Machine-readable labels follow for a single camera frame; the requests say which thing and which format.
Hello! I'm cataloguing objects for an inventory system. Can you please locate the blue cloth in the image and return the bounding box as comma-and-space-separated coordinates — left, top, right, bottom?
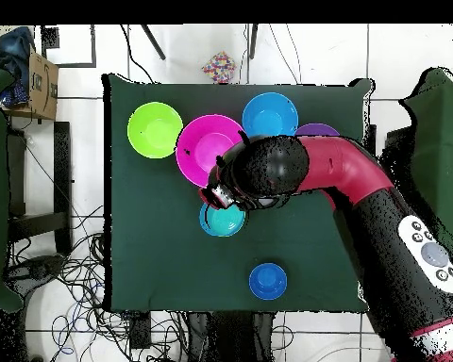
0, 25, 36, 108

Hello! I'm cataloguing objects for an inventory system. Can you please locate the cardboard box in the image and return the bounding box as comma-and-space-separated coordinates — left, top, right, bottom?
0, 46, 60, 122

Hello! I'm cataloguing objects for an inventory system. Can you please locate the small dark blue bowl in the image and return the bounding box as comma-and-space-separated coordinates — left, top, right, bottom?
248, 262, 289, 303

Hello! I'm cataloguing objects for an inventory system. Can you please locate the black bench frame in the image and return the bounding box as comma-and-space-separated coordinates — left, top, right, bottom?
6, 120, 76, 257

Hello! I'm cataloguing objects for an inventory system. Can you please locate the large green bowl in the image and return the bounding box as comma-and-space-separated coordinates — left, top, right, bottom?
126, 101, 186, 160

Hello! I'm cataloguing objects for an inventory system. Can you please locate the small light blue bowl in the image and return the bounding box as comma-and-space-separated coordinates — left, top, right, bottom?
198, 202, 248, 239

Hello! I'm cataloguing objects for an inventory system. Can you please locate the large pink bowl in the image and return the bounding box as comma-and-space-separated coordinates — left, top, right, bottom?
175, 113, 247, 189

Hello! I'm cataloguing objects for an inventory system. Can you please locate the large blue bowl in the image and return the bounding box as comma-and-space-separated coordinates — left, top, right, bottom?
241, 91, 300, 140

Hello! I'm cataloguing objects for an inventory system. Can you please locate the multicoloured bundle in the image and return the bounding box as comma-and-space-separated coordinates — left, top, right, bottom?
201, 50, 237, 84

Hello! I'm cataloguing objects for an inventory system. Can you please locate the purple bowl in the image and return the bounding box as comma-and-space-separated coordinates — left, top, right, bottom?
295, 123, 342, 140

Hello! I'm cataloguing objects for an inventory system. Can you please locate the dark green table cloth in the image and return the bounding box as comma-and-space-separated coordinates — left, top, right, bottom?
101, 73, 375, 314

